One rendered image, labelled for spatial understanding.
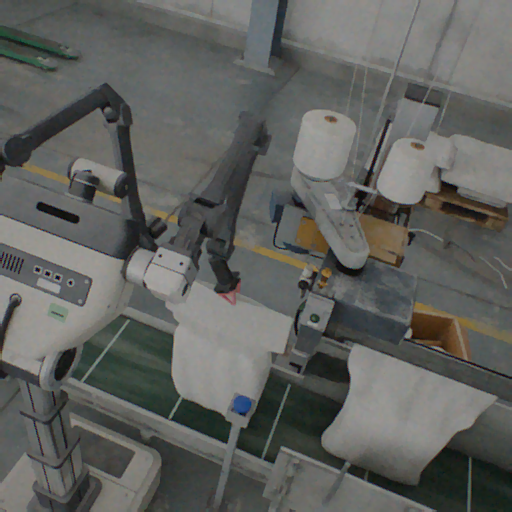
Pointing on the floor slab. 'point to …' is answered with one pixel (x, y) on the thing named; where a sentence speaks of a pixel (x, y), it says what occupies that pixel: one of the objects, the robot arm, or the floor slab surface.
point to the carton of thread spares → (425, 324)
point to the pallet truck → (34, 45)
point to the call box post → (226, 465)
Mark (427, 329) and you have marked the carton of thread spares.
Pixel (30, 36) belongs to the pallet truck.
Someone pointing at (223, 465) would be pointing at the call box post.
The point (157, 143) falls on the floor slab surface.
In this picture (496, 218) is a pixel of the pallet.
